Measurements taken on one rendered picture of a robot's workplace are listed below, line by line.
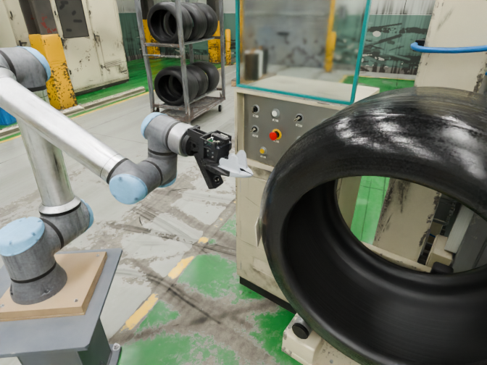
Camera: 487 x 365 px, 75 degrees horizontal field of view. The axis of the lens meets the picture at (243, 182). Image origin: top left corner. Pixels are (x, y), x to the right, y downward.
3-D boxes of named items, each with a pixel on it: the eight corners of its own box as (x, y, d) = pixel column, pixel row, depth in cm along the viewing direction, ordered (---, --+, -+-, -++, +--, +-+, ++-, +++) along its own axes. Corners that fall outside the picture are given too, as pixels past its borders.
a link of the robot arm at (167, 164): (136, 186, 98) (135, 149, 92) (157, 171, 108) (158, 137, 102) (163, 195, 96) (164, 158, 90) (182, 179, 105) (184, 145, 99)
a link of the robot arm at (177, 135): (168, 156, 90) (191, 145, 97) (180, 162, 88) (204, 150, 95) (167, 127, 85) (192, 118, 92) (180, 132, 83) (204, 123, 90)
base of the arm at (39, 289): (-1, 305, 114) (-10, 285, 110) (28, 269, 131) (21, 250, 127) (53, 303, 115) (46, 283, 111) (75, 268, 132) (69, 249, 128)
